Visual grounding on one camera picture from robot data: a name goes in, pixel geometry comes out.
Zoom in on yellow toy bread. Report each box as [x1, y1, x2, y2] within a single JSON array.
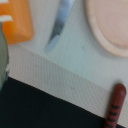
[[0, 0, 34, 44]]

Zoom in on red-brown sausage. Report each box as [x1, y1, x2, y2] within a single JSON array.
[[104, 83, 127, 128]]

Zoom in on beige woven placemat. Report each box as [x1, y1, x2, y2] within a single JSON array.
[[9, 0, 128, 128]]

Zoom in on round wooden plate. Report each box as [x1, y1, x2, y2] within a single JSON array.
[[84, 0, 128, 57]]

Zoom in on knife with orange handle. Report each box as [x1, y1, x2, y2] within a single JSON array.
[[46, 0, 75, 52]]

